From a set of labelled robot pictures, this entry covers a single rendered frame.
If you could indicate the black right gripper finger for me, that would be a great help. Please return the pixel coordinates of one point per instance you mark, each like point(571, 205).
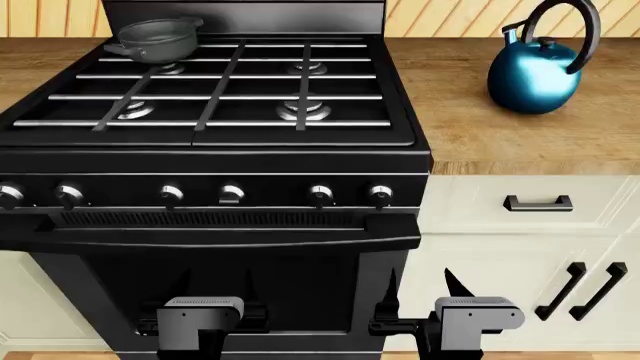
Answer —
point(457, 287)
point(392, 292)

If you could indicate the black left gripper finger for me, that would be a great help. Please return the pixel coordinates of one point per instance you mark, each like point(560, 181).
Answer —
point(251, 290)
point(184, 288)

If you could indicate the silver black stove knob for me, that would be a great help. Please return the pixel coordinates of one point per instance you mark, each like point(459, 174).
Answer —
point(9, 195)
point(231, 193)
point(172, 195)
point(69, 195)
point(320, 194)
point(381, 194)

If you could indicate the black gas range stove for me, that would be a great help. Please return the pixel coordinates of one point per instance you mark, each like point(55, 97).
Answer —
point(280, 157)

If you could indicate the round silver gas burner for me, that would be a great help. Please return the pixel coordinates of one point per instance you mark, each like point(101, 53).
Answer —
point(312, 110)
point(173, 68)
point(136, 110)
point(311, 68)

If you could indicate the cream cabinet door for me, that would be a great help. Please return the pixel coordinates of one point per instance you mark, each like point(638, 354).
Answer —
point(35, 300)
point(631, 300)
point(490, 262)

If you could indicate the black oven door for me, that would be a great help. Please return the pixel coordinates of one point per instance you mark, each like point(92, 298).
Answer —
point(125, 270)

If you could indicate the cream drawer front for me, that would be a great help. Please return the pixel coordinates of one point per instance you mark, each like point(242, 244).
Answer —
point(475, 221)

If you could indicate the black grate with silver bars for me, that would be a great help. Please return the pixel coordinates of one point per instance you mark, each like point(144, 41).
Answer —
point(220, 97)

